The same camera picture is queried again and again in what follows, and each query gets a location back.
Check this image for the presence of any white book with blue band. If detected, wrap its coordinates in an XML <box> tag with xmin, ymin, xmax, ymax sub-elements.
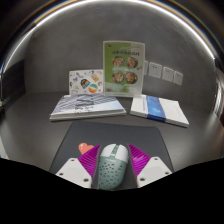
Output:
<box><xmin>129</xmin><ymin>94</ymin><xmax>190</xmax><ymax>128</ymax></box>

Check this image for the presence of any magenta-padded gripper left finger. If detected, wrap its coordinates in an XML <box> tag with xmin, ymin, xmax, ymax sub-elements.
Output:
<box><xmin>54</xmin><ymin>144</ymin><xmax>102</xmax><ymax>189</ymax></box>

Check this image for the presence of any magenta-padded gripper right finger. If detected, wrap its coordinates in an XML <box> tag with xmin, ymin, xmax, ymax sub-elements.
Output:
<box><xmin>127</xmin><ymin>143</ymin><xmax>173</xmax><ymax>189</ymax></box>

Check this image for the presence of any grey striped book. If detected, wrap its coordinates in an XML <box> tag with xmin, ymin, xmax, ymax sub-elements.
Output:
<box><xmin>49</xmin><ymin>93</ymin><xmax>128</xmax><ymax>122</ymax></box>

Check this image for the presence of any dark grey mouse pad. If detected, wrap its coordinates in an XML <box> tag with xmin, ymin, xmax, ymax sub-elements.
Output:
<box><xmin>49</xmin><ymin>120</ymin><xmax>175</xmax><ymax>191</ymax></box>

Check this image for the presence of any green and white computer mouse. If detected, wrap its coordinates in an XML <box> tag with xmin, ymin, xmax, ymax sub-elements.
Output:
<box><xmin>96</xmin><ymin>143</ymin><xmax>130</xmax><ymax>191</ymax></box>

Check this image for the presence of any white card with colourful stickers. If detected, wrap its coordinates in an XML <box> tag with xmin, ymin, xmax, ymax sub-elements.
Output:
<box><xmin>68</xmin><ymin>69</ymin><xmax>105</xmax><ymax>96</ymax></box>

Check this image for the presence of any green menu sign stand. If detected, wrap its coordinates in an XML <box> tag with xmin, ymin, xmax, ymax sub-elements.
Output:
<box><xmin>102</xmin><ymin>40</ymin><xmax>146</xmax><ymax>98</ymax></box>

